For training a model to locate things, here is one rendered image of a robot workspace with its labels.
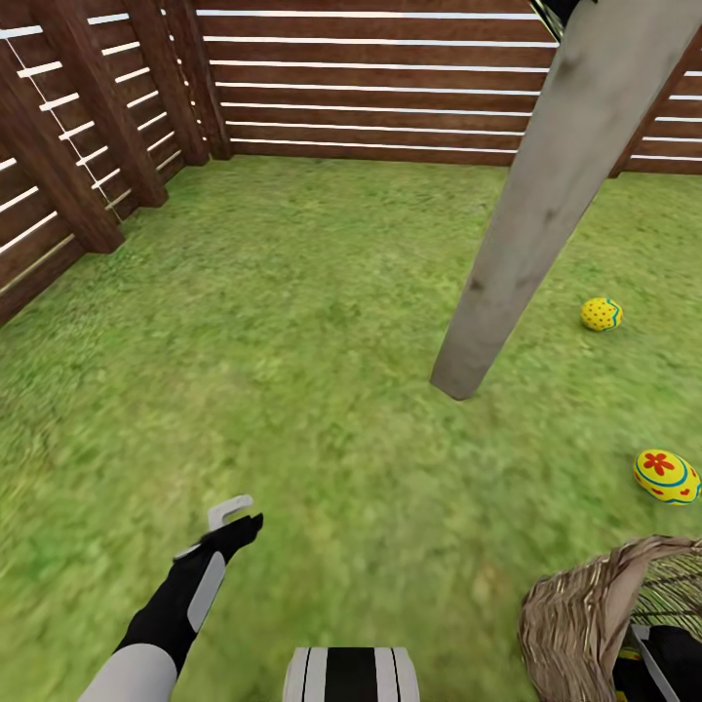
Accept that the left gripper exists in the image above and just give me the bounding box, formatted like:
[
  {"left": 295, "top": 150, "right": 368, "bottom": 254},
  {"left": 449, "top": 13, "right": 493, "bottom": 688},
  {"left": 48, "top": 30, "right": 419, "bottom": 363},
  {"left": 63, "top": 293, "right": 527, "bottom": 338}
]
[{"left": 202, "top": 513, "right": 263, "bottom": 556}]

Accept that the robot trunk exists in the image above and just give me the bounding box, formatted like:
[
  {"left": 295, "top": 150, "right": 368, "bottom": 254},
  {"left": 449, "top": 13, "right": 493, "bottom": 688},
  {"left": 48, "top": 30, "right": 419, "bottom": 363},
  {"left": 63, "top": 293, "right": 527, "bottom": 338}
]
[{"left": 282, "top": 646, "right": 420, "bottom": 702}]

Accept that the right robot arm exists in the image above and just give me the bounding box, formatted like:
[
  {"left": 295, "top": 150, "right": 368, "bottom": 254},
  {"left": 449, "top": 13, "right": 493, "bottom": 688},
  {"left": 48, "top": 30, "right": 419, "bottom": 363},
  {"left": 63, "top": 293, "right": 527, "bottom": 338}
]
[{"left": 612, "top": 622, "right": 702, "bottom": 702}]

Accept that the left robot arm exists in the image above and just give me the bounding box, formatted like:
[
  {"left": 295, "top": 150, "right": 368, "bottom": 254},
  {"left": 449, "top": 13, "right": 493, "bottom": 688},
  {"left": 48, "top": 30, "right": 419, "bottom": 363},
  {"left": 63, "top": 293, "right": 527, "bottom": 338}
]
[{"left": 79, "top": 494, "right": 263, "bottom": 702}]

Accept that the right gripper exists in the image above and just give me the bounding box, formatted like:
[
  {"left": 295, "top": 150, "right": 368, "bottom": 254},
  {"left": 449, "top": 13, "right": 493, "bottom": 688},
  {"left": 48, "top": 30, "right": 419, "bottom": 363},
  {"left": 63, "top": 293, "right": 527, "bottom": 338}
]
[{"left": 612, "top": 656, "right": 666, "bottom": 702}]

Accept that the wicker basket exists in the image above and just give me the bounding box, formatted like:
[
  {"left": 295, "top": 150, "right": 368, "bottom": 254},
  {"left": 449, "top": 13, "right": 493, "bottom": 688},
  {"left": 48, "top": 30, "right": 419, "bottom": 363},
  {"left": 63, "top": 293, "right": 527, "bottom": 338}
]
[{"left": 517, "top": 533, "right": 702, "bottom": 702}]

